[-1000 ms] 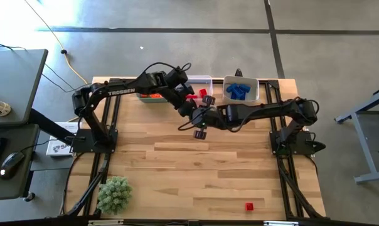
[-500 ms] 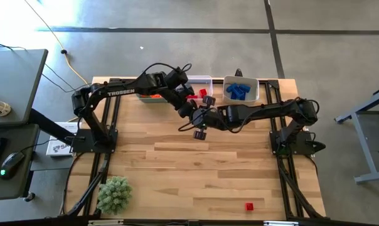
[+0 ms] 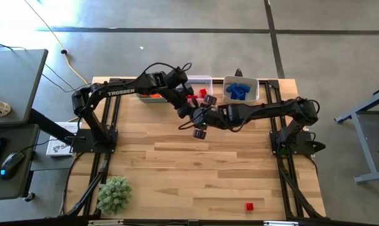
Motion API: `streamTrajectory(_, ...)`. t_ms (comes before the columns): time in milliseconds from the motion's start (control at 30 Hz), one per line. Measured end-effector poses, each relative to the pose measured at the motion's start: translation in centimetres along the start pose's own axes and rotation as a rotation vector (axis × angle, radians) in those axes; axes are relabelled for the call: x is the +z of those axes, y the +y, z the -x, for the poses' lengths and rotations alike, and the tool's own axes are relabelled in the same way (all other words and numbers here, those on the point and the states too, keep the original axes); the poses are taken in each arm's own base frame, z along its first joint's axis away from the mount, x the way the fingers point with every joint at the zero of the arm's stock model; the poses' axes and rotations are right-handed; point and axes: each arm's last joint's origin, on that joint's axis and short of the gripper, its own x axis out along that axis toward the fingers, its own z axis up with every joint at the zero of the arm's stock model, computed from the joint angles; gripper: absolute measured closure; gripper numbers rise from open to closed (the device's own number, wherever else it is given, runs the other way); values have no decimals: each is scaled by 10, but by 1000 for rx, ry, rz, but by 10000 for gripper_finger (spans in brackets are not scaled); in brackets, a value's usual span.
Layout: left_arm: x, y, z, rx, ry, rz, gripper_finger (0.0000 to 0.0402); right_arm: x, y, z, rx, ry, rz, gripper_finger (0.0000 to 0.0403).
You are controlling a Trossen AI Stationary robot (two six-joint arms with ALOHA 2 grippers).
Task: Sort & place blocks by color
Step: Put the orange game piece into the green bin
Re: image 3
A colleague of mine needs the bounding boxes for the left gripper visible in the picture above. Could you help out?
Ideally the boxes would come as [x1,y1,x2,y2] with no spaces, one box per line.
[169,87,196,121]

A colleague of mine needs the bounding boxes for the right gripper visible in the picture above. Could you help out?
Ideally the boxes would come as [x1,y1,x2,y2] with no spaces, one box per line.
[184,94,222,141]

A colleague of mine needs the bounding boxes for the clear plastic bin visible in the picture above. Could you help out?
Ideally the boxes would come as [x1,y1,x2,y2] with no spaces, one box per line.
[176,75,214,106]

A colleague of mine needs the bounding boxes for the green plastic bin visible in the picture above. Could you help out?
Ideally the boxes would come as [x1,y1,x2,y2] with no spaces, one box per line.
[135,84,171,104]

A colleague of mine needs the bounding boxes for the white plastic bin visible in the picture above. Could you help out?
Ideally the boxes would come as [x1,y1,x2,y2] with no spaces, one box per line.
[222,75,260,104]

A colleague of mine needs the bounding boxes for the green artificial plant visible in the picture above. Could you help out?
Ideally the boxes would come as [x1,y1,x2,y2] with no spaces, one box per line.
[96,175,134,216]

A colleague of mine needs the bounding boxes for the white printed box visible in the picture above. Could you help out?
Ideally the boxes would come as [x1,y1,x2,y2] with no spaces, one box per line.
[46,121,81,157]

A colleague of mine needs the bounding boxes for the black desk leg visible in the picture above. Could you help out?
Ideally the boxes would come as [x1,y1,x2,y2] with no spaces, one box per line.
[28,108,83,146]

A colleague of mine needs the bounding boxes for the black computer mouse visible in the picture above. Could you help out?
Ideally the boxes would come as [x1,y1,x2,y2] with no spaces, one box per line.
[0,151,26,180]

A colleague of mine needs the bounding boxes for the dark grey desk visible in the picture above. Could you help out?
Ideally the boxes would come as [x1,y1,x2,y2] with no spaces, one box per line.
[0,124,41,202]

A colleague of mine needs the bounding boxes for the black aluminium rig frame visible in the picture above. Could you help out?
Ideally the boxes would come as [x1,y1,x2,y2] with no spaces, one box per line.
[59,77,327,226]

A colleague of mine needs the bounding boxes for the yellow floor cable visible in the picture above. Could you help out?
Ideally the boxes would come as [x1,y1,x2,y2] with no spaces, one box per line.
[23,0,88,84]

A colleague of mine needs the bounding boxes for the silver bracket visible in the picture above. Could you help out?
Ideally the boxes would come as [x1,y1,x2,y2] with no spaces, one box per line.
[87,219,124,226]
[263,220,300,226]

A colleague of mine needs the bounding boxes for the grey table frame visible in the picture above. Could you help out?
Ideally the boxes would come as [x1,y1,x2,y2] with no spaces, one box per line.
[334,86,379,185]

